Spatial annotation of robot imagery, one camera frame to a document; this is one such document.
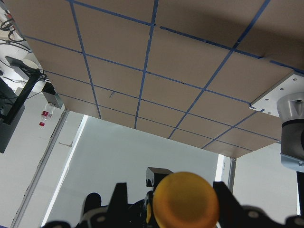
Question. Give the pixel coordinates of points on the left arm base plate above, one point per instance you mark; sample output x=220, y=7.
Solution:
x=278, y=95

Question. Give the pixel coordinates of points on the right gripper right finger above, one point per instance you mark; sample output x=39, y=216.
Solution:
x=234, y=215

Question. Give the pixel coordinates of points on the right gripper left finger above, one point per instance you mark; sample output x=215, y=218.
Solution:
x=114, y=215

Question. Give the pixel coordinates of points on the yellow push button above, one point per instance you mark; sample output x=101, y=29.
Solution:
x=179, y=200

